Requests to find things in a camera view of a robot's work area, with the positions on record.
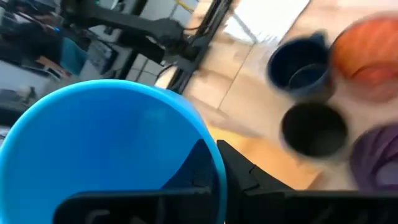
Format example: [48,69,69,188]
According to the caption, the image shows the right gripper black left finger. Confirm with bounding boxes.
[155,139,218,224]

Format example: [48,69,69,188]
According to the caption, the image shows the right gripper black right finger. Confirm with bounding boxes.
[217,139,299,224]

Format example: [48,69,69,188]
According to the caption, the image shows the black matte tumbler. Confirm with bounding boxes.
[279,102,349,160]

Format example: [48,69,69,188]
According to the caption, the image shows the light blue plastic mug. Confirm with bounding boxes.
[0,79,228,224]

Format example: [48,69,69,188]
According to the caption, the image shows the purple faceted tumbler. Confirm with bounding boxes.
[349,124,398,191]

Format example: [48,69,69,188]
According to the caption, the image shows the dark blue glossy mug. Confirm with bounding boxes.
[266,30,335,101]

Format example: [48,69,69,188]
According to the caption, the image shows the orange faceted tumbler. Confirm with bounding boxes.
[329,14,398,103]

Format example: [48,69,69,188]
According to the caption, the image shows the yellow waffle cloth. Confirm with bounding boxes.
[205,124,321,190]

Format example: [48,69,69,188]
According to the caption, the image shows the white checked towel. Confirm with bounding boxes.
[223,0,312,43]

